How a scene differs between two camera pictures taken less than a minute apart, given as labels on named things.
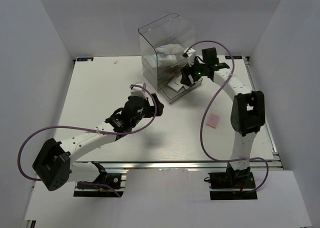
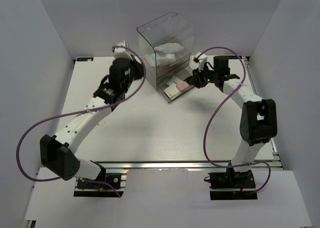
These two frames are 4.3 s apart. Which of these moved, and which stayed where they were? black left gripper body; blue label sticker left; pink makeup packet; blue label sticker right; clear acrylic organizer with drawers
Moved: black left gripper body; pink makeup packet
Stayed: blue label sticker left; blue label sticker right; clear acrylic organizer with drawers
